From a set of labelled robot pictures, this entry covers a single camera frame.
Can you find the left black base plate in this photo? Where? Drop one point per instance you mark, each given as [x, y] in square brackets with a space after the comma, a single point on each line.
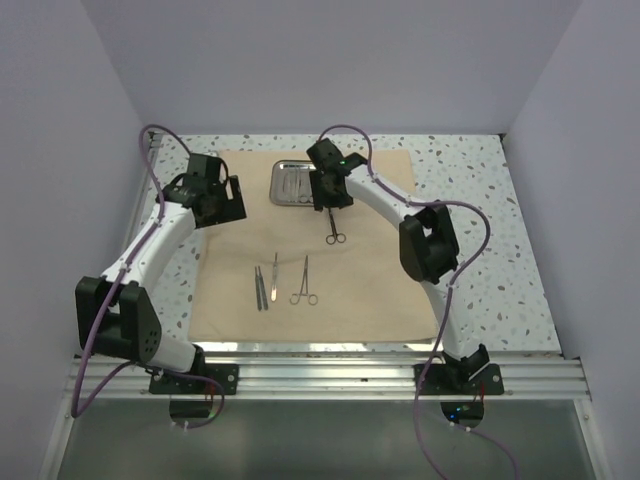
[216, 378]

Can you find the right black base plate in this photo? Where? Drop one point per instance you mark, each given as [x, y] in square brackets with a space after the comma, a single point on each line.
[440, 380]

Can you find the instruments pile in tray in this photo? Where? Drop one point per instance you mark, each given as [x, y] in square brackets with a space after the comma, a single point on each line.
[295, 187]

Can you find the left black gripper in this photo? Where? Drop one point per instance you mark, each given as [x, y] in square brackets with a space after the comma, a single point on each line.
[232, 208]

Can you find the steel instrument tray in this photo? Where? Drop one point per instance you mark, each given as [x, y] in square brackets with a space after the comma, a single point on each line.
[276, 176]

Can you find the aluminium frame rail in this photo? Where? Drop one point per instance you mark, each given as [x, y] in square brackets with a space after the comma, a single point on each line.
[391, 377]

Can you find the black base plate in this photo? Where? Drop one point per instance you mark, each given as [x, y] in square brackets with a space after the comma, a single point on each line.
[440, 380]
[216, 378]

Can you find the small steel scissors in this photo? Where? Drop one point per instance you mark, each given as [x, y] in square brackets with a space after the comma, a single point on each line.
[334, 237]

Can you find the steel forceps with ring handles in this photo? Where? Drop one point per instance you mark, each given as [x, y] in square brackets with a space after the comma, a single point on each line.
[304, 292]

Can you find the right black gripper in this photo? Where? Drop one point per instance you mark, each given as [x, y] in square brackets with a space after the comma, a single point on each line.
[321, 199]

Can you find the beige surgical drape cloth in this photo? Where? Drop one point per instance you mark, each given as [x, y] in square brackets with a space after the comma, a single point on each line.
[363, 293]

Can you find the steel scalpel handle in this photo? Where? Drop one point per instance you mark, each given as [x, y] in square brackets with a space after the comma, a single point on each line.
[274, 278]
[257, 289]
[262, 290]

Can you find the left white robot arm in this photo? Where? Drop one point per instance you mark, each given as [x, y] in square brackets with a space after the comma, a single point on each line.
[115, 314]

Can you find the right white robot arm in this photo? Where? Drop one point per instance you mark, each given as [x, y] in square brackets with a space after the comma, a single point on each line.
[428, 247]

